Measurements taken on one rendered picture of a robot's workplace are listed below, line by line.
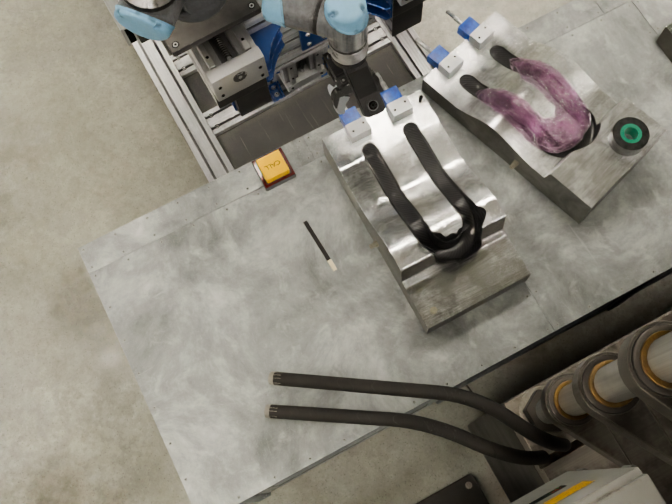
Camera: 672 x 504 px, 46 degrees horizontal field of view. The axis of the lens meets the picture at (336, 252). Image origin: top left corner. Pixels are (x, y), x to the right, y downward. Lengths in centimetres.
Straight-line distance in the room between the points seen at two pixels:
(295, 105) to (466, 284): 111
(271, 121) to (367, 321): 104
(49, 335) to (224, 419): 115
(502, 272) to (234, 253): 62
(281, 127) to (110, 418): 110
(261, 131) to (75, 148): 74
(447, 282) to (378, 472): 96
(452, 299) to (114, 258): 79
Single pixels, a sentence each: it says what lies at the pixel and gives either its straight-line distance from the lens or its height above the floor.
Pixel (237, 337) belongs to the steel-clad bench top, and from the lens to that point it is 180.
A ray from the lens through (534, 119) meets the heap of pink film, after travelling 186.
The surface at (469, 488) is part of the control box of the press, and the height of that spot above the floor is 1.
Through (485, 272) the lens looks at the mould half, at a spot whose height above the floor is 86.
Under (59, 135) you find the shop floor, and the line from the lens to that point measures 304.
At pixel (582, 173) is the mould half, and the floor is 91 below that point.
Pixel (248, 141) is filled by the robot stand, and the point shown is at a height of 21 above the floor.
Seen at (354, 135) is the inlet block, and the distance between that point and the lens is 180.
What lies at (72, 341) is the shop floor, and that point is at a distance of 278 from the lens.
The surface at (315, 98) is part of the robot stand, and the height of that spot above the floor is 21.
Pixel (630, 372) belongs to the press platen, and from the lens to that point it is 107.
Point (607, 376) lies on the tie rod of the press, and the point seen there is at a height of 137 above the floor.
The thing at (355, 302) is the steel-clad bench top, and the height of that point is 80.
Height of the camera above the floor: 255
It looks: 73 degrees down
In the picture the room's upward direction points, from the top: 10 degrees counter-clockwise
